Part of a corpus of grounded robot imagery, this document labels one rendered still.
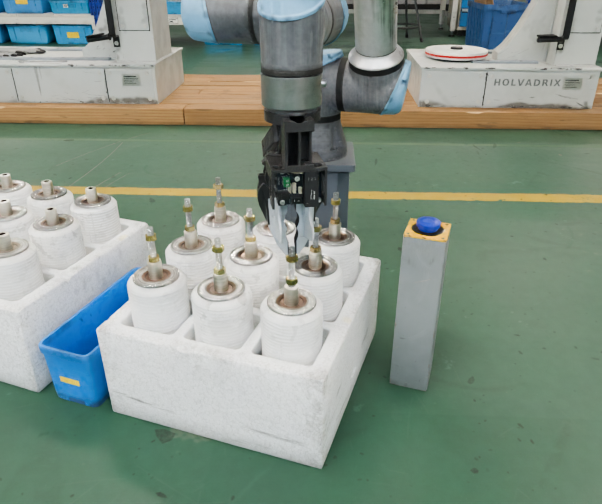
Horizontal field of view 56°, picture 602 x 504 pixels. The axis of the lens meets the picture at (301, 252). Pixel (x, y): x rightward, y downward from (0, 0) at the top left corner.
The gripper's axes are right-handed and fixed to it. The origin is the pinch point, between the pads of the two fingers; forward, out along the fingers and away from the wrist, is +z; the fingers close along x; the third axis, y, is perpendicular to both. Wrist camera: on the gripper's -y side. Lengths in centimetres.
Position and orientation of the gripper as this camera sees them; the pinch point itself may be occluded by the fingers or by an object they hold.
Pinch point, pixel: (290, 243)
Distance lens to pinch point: 81.4
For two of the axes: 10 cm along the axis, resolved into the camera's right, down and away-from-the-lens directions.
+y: 1.8, 4.6, -8.7
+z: 0.0, 8.8, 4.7
